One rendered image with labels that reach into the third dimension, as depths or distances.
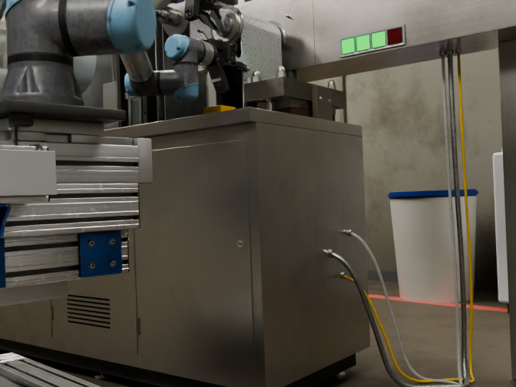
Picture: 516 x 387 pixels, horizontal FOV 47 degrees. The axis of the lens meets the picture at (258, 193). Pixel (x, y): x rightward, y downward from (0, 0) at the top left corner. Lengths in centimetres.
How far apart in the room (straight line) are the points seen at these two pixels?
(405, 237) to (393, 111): 119
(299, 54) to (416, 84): 224
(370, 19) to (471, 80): 216
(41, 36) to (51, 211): 31
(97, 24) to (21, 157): 30
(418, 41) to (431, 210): 170
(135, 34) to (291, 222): 87
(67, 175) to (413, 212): 278
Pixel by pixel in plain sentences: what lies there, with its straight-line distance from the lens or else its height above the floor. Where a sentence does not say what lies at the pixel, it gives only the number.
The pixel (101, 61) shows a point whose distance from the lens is 301.
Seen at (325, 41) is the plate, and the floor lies 122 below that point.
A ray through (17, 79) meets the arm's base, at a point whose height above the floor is 87.
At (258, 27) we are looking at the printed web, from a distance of 220.
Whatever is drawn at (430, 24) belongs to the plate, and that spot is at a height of 120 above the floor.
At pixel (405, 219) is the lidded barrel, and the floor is 50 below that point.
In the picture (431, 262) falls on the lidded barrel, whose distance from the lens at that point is 368.
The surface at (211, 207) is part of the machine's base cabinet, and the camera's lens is 177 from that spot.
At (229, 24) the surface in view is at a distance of 212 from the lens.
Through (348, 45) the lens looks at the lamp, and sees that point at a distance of 223.
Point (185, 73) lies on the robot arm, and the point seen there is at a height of 103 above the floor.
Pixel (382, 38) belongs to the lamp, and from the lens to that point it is 217.
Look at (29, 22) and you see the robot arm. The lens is 117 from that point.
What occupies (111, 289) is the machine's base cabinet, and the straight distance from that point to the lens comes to 214.
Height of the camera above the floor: 64
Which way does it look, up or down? 1 degrees up
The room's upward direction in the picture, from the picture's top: 2 degrees counter-clockwise
